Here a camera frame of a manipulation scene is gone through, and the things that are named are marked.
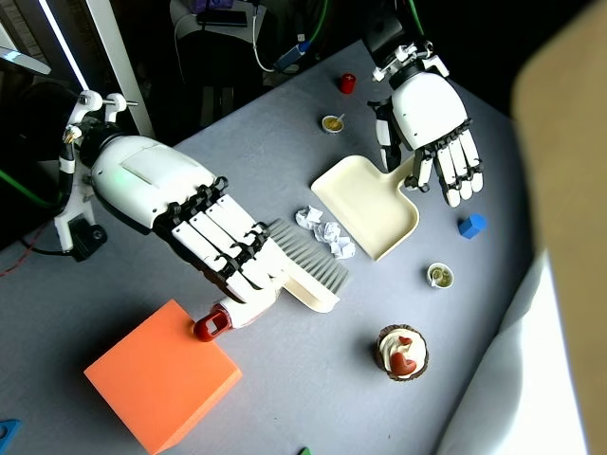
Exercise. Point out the cream plastic dustpan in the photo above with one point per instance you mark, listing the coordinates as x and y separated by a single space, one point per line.
365 204

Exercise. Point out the small bowl of yellow food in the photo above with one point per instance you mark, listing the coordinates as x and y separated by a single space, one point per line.
333 124

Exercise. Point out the blue toy piece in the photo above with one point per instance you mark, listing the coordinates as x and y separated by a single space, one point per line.
8 438

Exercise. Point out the bright light bar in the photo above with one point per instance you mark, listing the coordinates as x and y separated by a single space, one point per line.
64 45

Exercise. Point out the tan blurred panel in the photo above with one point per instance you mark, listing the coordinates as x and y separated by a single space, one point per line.
569 142

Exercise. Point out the blue plug adapter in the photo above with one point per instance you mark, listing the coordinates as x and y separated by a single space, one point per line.
291 56

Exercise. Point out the white paper ball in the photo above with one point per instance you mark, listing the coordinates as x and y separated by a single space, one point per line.
308 217
328 231
343 247

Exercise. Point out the orange foam block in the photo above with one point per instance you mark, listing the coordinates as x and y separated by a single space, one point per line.
161 379

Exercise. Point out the small bowl of brown food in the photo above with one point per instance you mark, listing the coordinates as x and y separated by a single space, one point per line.
440 276

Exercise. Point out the red cylinder block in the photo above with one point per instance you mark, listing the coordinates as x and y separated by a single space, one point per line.
347 84

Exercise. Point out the toy cupcake with white cream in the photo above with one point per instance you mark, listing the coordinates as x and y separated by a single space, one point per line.
402 353

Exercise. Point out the white frame post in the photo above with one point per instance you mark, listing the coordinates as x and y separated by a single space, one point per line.
123 61

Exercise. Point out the grey table cloth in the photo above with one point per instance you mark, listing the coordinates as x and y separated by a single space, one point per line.
265 142

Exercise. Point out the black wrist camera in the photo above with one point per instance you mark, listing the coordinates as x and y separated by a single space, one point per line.
90 239

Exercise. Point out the green toy block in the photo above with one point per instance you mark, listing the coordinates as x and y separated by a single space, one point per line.
305 451

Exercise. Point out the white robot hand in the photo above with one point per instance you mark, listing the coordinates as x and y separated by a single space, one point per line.
427 114
147 185

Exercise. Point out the blue cube block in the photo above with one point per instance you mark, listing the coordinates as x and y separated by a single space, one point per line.
472 226

